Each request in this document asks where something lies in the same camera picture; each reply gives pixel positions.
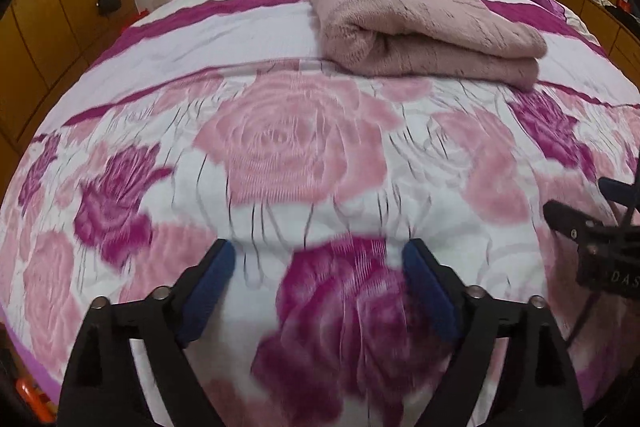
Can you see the pink fleece blanket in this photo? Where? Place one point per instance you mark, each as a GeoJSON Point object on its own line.
{"type": "Point", "coordinates": [425, 27]}

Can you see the red cloth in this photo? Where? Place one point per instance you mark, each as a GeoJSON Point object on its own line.
{"type": "Point", "coordinates": [142, 12]}

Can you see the purple bed sheet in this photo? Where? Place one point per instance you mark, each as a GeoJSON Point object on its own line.
{"type": "Point", "coordinates": [30, 357]}

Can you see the orange plastic object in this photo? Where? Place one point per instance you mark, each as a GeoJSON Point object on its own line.
{"type": "Point", "coordinates": [35, 394]}

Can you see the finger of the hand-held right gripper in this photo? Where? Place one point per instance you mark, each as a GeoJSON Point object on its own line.
{"type": "Point", "coordinates": [619, 192]}
{"type": "Point", "coordinates": [570, 218]}

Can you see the pink floral bed blanket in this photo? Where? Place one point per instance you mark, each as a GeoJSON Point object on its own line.
{"type": "Point", "coordinates": [300, 147]}

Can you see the dark clothes pile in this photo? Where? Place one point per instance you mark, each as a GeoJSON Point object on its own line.
{"type": "Point", "coordinates": [620, 7]}

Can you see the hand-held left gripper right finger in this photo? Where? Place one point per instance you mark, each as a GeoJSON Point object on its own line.
{"type": "Point", "coordinates": [430, 292]}

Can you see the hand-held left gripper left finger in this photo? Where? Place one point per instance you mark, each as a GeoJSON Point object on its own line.
{"type": "Point", "coordinates": [207, 292]}

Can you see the orange wooden wardrobe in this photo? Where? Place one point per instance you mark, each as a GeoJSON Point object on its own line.
{"type": "Point", "coordinates": [45, 22]}

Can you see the low orange wooden cabinet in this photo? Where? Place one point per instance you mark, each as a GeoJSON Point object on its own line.
{"type": "Point", "coordinates": [600, 24]}

